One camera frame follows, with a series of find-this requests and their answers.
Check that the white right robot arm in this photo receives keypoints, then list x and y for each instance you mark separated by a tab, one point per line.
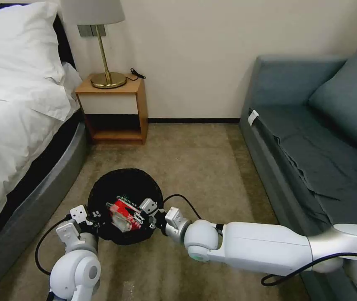
259	247

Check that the wooden nightstand white drawer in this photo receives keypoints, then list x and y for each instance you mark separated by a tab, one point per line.
109	103

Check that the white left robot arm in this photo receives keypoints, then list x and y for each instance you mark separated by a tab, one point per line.
75	272

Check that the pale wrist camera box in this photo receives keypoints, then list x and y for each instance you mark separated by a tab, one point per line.
79	214
148	205

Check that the grey-blue sofa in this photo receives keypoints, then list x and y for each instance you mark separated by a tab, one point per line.
300	147

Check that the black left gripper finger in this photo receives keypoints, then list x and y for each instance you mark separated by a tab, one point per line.
96	215

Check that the grey wall switch panel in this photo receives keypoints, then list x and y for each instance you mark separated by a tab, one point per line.
85	31

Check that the black round trash bin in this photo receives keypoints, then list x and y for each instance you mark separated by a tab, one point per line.
122	182

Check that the red snack package garbage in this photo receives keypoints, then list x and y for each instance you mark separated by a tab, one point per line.
121	208

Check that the white duvet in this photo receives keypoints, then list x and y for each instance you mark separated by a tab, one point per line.
12	138

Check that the white sofa tag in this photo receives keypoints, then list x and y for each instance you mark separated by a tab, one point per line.
253	116

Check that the black headboard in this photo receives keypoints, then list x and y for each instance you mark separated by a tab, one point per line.
65	47

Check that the black baseboard strip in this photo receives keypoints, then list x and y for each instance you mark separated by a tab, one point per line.
194	120

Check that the grey upholstered bed frame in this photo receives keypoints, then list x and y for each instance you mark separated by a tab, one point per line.
31	216

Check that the grey-blue sofa cushion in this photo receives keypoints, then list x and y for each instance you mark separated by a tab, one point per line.
350	106

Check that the large white pillow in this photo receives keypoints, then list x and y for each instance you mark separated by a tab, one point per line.
12	53

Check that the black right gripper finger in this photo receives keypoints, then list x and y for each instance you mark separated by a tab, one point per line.
142	225
138	215

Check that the black mattress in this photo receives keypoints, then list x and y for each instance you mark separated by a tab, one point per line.
45	163

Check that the brass table lamp grey shade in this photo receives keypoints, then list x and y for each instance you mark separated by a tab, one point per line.
107	80

